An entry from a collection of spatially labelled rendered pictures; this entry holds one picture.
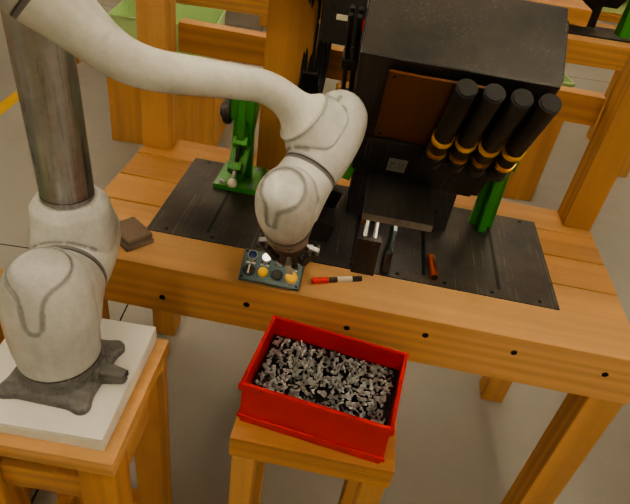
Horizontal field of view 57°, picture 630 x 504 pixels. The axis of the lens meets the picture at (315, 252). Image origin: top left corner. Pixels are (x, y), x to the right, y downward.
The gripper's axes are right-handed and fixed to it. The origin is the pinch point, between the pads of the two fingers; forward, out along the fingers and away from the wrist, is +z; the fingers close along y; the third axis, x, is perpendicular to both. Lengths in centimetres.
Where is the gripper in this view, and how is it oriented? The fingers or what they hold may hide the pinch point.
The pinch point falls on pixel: (290, 263)
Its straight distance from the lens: 128.8
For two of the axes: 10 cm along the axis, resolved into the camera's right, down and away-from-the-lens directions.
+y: 9.8, 1.9, -0.4
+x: 1.9, -9.3, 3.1
